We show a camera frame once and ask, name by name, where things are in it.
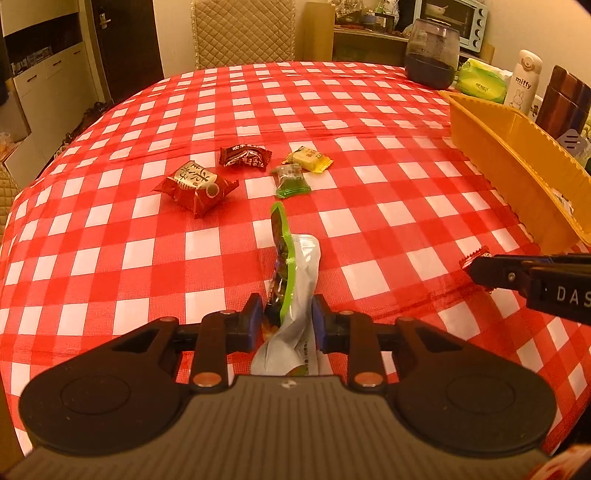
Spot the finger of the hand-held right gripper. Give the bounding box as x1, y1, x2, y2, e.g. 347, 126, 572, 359
519, 253, 591, 269
468, 255, 532, 292

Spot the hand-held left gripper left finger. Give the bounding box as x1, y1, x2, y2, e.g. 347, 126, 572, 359
111, 293, 265, 394

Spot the red white checkered tablecloth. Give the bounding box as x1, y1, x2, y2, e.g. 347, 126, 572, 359
0, 60, 591, 455

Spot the blue toaster oven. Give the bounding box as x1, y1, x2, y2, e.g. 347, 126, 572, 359
412, 0, 489, 51

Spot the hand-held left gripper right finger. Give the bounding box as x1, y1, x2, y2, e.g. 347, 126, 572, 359
311, 295, 462, 394

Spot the white green-edged snack pouch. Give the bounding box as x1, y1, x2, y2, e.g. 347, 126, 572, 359
250, 202, 322, 377

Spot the dark glass jar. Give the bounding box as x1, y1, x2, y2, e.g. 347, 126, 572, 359
405, 18, 461, 90

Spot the beige quilted chair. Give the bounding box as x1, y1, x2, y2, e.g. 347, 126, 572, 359
0, 164, 21, 241
191, 0, 296, 70

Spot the small red candy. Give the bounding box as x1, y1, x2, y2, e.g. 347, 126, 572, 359
458, 246, 492, 271

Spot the red packet with white label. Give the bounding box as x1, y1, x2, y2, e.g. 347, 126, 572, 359
152, 160, 240, 219

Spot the wooden shelf unit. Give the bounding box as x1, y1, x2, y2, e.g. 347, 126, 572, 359
305, 2, 495, 65

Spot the green tissue pack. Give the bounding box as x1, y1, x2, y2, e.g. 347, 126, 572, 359
455, 58, 513, 104

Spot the yellow plastic tray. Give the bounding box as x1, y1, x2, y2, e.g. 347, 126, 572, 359
438, 90, 591, 254

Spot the dark red snack packet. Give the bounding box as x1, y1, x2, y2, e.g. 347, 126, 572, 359
218, 144, 273, 171

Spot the dark door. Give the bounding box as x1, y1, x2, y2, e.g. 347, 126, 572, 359
90, 0, 164, 104

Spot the row of shoes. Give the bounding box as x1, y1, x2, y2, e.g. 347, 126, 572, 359
53, 100, 112, 160

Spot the green candy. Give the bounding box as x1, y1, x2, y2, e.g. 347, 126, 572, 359
270, 165, 312, 199

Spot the brown metal thermos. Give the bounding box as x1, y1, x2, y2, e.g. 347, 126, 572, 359
536, 65, 591, 144

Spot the white thermos bottle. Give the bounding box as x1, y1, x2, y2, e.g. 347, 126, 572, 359
503, 49, 542, 116

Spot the yellow candy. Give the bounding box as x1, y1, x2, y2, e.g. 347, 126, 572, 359
283, 145, 334, 174

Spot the white cabinet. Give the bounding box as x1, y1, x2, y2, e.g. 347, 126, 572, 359
2, 14, 114, 171

